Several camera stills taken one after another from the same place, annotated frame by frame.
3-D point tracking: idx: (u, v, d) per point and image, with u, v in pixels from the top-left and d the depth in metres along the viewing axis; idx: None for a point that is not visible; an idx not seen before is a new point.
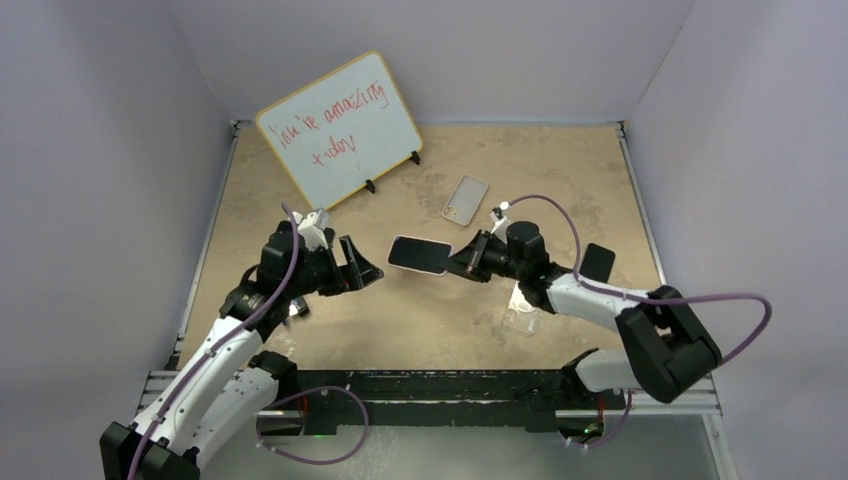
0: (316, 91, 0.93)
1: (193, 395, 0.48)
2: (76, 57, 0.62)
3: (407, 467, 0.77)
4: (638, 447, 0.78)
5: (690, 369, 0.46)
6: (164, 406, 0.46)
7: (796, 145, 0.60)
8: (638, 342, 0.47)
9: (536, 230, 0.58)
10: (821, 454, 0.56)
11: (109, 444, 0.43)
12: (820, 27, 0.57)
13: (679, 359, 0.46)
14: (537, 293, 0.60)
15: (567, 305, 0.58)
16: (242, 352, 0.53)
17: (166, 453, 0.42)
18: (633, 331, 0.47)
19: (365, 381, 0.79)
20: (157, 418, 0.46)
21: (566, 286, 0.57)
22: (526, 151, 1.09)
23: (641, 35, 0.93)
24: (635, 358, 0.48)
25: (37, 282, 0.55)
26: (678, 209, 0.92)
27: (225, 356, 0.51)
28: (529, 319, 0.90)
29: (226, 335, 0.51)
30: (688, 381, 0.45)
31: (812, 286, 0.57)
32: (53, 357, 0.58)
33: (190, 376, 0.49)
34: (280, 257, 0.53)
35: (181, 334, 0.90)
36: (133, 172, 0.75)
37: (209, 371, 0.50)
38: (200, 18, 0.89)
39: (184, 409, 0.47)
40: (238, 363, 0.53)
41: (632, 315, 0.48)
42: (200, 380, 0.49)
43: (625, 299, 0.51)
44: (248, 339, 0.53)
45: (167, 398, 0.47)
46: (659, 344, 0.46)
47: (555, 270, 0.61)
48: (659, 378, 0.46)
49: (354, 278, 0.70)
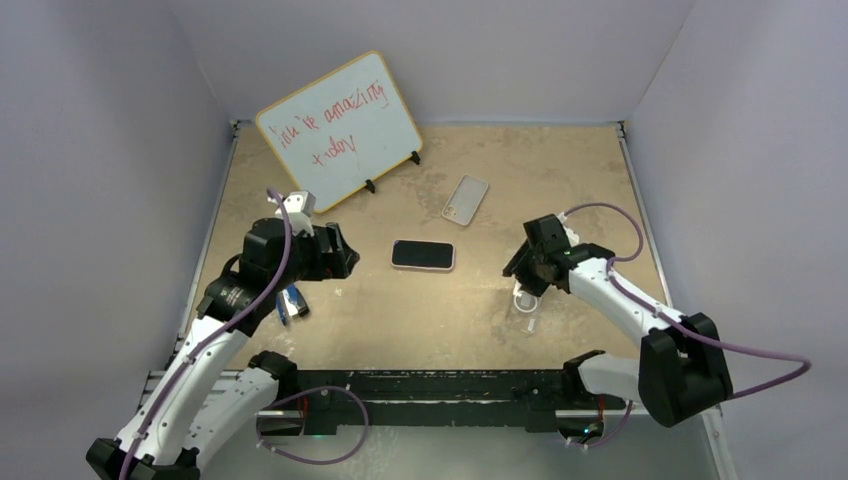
0: (316, 91, 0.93)
1: (176, 407, 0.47)
2: (76, 58, 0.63)
3: (407, 467, 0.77)
4: (636, 447, 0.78)
5: (701, 401, 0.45)
6: (145, 422, 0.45)
7: (797, 146, 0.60)
8: (660, 370, 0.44)
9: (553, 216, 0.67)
10: (822, 455, 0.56)
11: (95, 461, 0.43)
12: (821, 27, 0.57)
13: (692, 393, 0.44)
14: (555, 266, 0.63)
15: (585, 289, 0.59)
16: (225, 354, 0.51)
17: (151, 472, 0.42)
18: (659, 358, 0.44)
19: (365, 381, 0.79)
20: (138, 434, 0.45)
21: (592, 275, 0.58)
22: (526, 151, 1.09)
23: (642, 34, 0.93)
24: (649, 379, 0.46)
25: (36, 282, 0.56)
26: (678, 209, 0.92)
27: (206, 361, 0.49)
28: (530, 319, 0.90)
29: (205, 339, 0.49)
30: (694, 413, 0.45)
31: (811, 287, 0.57)
32: (51, 358, 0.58)
33: (171, 386, 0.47)
34: (262, 246, 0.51)
35: (181, 334, 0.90)
36: (133, 172, 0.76)
37: (189, 380, 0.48)
38: (199, 18, 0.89)
39: (168, 423, 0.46)
40: (223, 363, 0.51)
41: (665, 344, 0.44)
42: (182, 390, 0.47)
43: (655, 315, 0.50)
44: (229, 341, 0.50)
45: (148, 412, 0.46)
46: (681, 376, 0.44)
47: (582, 250, 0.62)
48: (668, 406, 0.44)
49: (339, 267, 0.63)
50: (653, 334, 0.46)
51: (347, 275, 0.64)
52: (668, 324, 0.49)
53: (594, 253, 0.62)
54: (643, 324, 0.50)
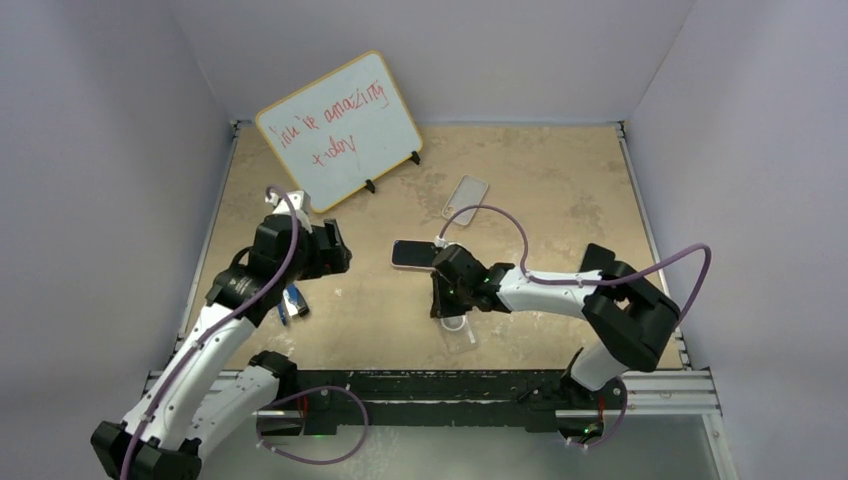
0: (316, 91, 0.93)
1: (182, 389, 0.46)
2: (76, 59, 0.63)
3: (407, 467, 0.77)
4: (637, 447, 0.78)
5: (662, 333, 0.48)
6: (152, 404, 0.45)
7: (796, 146, 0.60)
8: (612, 329, 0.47)
9: (454, 246, 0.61)
10: (822, 456, 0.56)
11: (100, 444, 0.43)
12: (821, 27, 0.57)
13: (650, 330, 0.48)
14: (485, 297, 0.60)
15: (519, 302, 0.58)
16: (233, 340, 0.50)
17: (157, 454, 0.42)
18: (603, 318, 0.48)
19: (365, 381, 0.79)
20: (145, 417, 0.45)
21: (516, 284, 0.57)
22: (526, 151, 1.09)
23: (642, 34, 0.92)
24: (609, 341, 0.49)
25: (37, 283, 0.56)
26: (678, 208, 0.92)
27: (214, 347, 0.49)
28: (467, 333, 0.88)
29: (214, 325, 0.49)
30: (662, 347, 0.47)
31: (812, 287, 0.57)
32: (52, 357, 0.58)
33: (179, 369, 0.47)
34: (274, 238, 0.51)
35: (181, 334, 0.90)
36: (133, 172, 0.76)
37: (197, 365, 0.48)
38: (199, 18, 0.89)
39: (174, 405, 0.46)
40: (233, 348, 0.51)
41: (599, 303, 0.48)
42: (190, 373, 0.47)
43: (581, 285, 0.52)
44: (238, 328, 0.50)
45: (156, 395, 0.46)
46: (631, 322, 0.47)
47: (499, 270, 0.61)
48: (638, 352, 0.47)
49: (338, 261, 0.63)
50: (587, 300, 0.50)
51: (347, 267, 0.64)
52: (595, 286, 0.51)
53: (507, 266, 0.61)
54: (576, 299, 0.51)
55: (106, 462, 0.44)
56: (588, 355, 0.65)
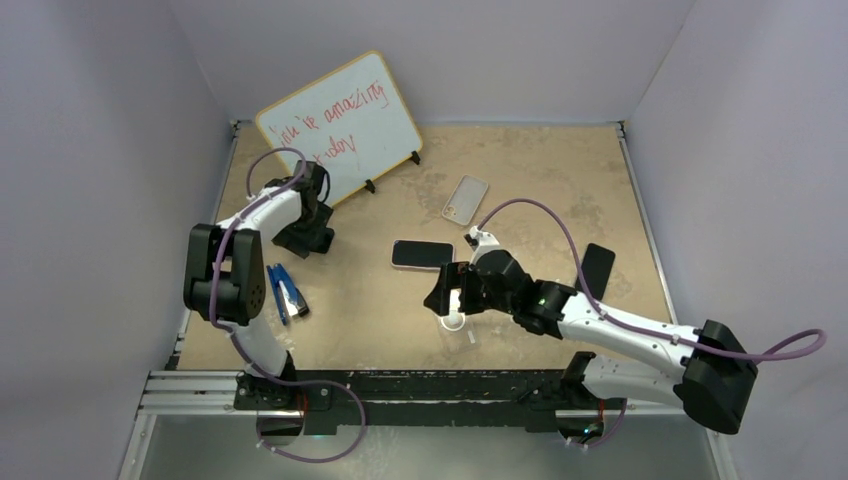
0: (316, 91, 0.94)
1: (262, 213, 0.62)
2: (76, 62, 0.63)
3: (407, 467, 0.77)
4: (636, 447, 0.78)
5: (746, 399, 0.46)
6: (242, 215, 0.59)
7: (798, 147, 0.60)
8: (710, 396, 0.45)
9: (509, 257, 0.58)
10: (822, 459, 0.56)
11: (198, 234, 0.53)
12: (822, 27, 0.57)
13: (739, 396, 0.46)
14: (539, 320, 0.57)
15: (581, 335, 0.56)
16: (288, 206, 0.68)
17: (251, 236, 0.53)
18: (707, 390, 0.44)
19: (365, 381, 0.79)
20: (238, 219, 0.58)
21: (586, 319, 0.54)
22: (526, 151, 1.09)
23: (642, 34, 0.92)
24: (694, 401, 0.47)
25: (37, 286, 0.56)
26: (678, 208, 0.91)
27: (280, 201, 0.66)
28: (467, 332, 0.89)
29: (278, 190, 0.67)
30: (746, 408, 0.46)
31: (813, 289, 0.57)
32: (53, 359, 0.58)
33: (257, 205, 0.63)
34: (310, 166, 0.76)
35: (181, 334, 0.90)
36: (132, 173, 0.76)
37: (269, 206, 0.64)
38: (199, 19, 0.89)
39: (257, 221, 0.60)
40: (284, 215, 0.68)
41: (700, 370, 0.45)
42: (265, 208, 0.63)
43: (676, 343, 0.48)
44: (292, 198, 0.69)
45: (243, 212, 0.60)
46: (726, 391, 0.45)
47: (553, 289, 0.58)
48: (724, 419, 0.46)
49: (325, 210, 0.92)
50: (686, 364, 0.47)
51: (332, 210, 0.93)
52: (692, 348, 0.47)
53: (566, 288, 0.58)
54: (670, 357, 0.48)
55: (198, 259, 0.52)
56: (616, 374, 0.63)
